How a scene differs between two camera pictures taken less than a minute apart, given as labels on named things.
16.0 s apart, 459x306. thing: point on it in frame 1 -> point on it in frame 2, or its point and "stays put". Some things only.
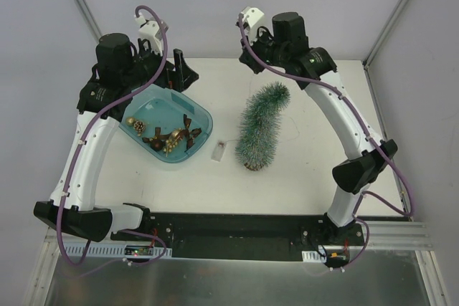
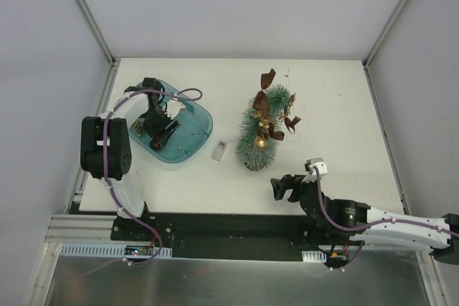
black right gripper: x=249 y=59 -> x=295 y=188
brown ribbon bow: x=186 y=132 -> x=262 y=103
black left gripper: x=173 y=74 -> x=163 y=131
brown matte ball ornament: x=156 y=145 stays put
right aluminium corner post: x=390 y=23 stays put
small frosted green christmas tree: x=257 y=137 stays put
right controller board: x=332 y=258 stays put
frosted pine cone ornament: x=140 y=127 stays put
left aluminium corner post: x=79 y=0 stays put
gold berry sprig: x=172 y=142 -> x=265 y=122
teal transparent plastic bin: x=169 y=124 stays put
